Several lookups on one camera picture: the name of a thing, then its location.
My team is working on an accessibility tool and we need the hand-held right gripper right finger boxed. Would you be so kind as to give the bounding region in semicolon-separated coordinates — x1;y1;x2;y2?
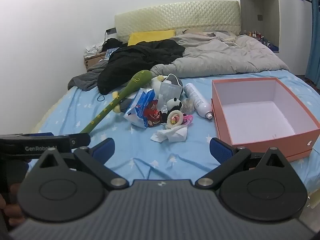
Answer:
195;137;290;189

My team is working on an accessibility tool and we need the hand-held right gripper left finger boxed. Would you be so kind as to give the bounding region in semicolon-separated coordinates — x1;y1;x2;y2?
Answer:
35;137;130;190

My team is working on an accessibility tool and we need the orange cardboard box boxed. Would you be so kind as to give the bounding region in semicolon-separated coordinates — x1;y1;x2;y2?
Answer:
211;77;320;162

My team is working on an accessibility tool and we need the white tissue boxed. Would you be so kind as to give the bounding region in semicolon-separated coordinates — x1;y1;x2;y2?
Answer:
150;125;188;143

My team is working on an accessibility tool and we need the blue plastic packet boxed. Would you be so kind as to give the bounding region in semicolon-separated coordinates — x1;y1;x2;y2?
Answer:
124;88;156;128

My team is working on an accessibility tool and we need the round plush ring toy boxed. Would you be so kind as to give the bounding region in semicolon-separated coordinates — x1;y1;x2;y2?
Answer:
166;110;184;128

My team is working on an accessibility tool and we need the person's left hand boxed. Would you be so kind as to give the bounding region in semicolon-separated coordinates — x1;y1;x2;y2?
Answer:
0;184;25;230

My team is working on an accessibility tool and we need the blue star bed sheet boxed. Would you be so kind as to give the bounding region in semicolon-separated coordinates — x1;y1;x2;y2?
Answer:
27;69;320;180

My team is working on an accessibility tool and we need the grey yellow plush doll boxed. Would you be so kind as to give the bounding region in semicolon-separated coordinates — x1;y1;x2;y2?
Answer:
112;91;133;113

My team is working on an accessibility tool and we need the white spray bottle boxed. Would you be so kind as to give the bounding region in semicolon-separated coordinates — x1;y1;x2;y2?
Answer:
184;82;213;120

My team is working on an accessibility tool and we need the dark grey cloth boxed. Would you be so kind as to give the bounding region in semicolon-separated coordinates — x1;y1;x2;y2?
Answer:
67;64;110;92

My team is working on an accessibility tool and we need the green plush stick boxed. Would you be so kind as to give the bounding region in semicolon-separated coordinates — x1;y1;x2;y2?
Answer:
79;69;152;134

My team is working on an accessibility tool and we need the panda plush toy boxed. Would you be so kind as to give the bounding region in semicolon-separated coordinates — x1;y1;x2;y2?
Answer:
165;97;184;113

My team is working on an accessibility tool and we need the clear plastic bag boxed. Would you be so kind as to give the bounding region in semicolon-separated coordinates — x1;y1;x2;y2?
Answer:
157;74;184;110

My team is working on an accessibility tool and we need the brown cardboard box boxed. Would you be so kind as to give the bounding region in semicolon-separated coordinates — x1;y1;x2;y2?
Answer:
84;51;110;71

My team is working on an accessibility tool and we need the white duck plush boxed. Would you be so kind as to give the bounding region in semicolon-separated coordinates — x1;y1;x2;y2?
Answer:
151;75;167;90

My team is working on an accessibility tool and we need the white cloth pile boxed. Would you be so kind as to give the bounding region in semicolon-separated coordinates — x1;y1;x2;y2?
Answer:
84;44;105;58

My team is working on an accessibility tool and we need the black clothing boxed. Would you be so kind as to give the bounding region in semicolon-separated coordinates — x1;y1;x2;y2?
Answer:
97;39;186;95

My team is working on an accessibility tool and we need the blue printed bag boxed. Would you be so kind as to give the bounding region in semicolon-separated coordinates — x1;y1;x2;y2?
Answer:
105;47;120;59

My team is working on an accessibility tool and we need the grey duvet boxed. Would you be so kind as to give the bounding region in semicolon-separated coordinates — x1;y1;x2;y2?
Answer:
150;31;290;78

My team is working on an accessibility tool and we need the blue cloth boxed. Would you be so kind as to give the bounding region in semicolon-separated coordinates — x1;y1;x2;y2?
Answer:
261;37;279;53

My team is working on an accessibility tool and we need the row of small bottles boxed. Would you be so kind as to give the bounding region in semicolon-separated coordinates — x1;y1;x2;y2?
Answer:
244;30;265;42

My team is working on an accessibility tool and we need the yellow pillow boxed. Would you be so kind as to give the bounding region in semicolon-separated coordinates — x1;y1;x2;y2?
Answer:
127;29;176;47

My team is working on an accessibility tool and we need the cream quilted headboard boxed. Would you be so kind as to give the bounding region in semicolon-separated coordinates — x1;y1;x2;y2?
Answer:
114;0;240;43

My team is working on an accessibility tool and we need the blue curtain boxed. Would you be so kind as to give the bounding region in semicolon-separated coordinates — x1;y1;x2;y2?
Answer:
304;0;320;90

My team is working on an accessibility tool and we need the white wardrobe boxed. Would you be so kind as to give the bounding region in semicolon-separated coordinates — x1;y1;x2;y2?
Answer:
237;0;320;75

